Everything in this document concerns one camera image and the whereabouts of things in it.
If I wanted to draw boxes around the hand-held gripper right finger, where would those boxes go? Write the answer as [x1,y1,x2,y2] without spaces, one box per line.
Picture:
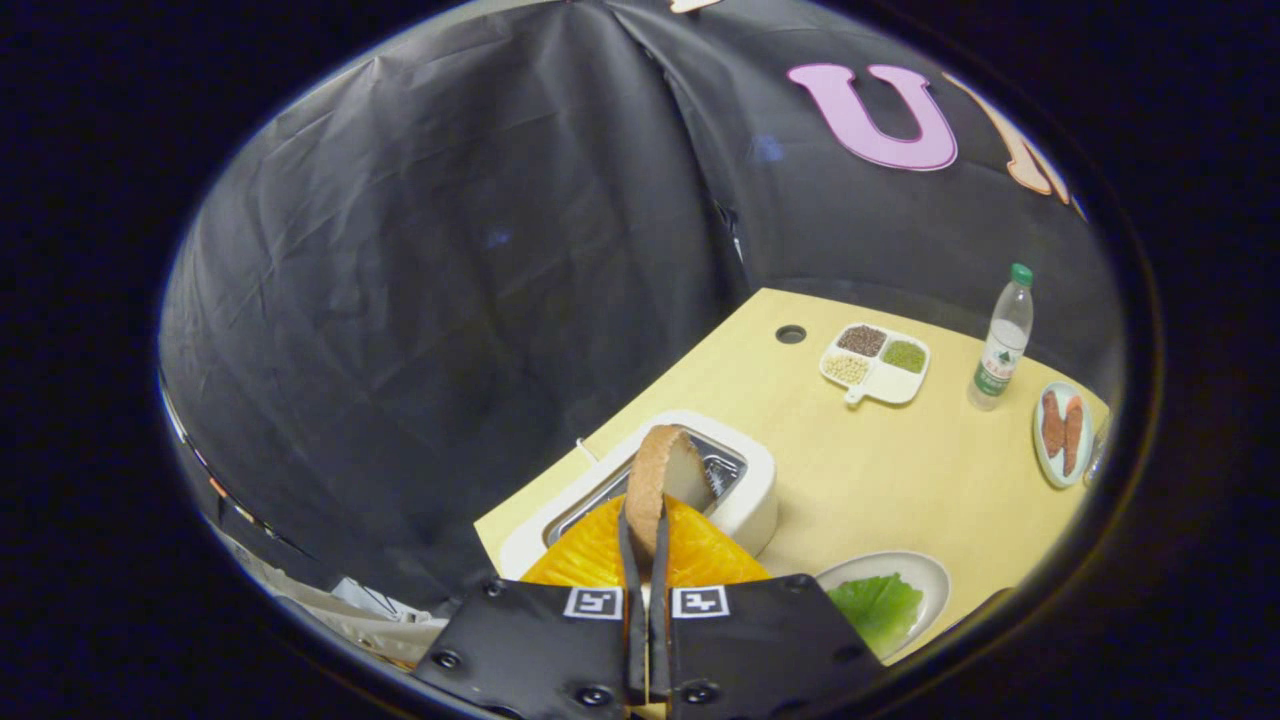
[645,497,886,720]

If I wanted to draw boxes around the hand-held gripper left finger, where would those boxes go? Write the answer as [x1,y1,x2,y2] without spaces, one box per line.
[412,495,651,720]

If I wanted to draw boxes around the brown-crust toast slice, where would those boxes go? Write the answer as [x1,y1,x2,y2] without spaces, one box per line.
[624,425,719,581]

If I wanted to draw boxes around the green lettuce leaf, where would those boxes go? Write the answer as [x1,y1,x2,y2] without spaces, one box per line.
[828,572,925,658]

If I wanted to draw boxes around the white toaster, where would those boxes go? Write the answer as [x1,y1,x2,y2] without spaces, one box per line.
[497,409,779,581]

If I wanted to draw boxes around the cream round plate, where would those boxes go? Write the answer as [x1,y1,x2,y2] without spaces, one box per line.
[815,550,952,663]

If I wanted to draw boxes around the white divided seed dish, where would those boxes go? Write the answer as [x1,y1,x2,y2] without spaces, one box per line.
[819,322,932,407]

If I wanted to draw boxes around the pale blue plate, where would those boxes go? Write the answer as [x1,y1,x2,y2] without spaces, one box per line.
[1032,382,1095,489]

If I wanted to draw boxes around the clear plastic water bottle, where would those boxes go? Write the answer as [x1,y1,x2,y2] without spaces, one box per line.
[967,263,1035,412]

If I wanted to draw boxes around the metal wire utensil holder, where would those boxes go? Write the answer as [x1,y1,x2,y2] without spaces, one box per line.
[1083,415,1113,489]

